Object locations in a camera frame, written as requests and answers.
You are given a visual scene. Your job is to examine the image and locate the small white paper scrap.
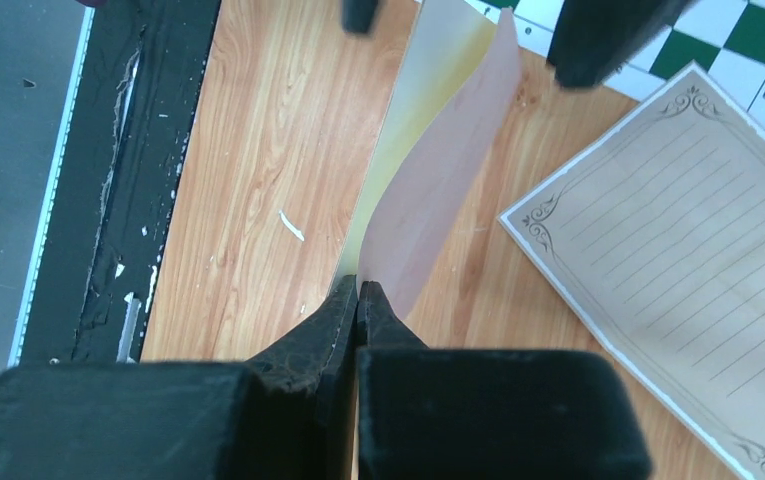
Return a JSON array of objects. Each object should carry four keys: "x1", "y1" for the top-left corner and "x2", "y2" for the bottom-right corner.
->
[{"x1": 278, "y1": 210, "x2": 305, "y2": 242}]

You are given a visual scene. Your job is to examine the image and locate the aluminium frame rail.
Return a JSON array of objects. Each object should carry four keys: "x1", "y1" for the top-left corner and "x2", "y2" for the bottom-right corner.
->
[{"x1": 7, "y1": 7, "x2": 95, "y2": 368}]

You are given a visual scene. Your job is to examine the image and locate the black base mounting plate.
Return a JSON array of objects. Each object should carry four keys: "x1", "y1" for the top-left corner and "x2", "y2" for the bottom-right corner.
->
[{"x1": 18, "y1": 1, "x2": 220, "y2": 365}]

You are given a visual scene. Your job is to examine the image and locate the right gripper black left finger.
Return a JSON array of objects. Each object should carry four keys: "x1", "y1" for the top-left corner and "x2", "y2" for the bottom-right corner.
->
[{"x1": 0, "y1": 276, "x2": 358, "y2": 479}]

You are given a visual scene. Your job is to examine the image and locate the cream letter sheet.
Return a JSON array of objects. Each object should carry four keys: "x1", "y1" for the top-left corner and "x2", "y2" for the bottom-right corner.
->
[{"x1": 332, "y1": 1, "x2": 499, "y2": 285}]

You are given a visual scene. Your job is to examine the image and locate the pink paper envelope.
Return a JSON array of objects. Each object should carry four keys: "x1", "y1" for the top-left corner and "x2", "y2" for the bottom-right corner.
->
[{"x1": 346, "y1": 8, "x2": 522, "y2": 318}]

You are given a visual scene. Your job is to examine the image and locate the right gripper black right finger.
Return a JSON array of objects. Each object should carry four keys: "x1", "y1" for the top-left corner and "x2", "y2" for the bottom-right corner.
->
[{"x1": 356, "y1": 282, "x2": 651, "y2": 479}]

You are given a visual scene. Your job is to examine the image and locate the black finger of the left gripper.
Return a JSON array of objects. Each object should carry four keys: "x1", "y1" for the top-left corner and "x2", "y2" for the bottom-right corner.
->
[
  {"x1": 547, "y1": 0, "x2": 694, "y2": 89},
  {"x1": 342, "y1": 0, "x2": 380, "y2": 35}
]

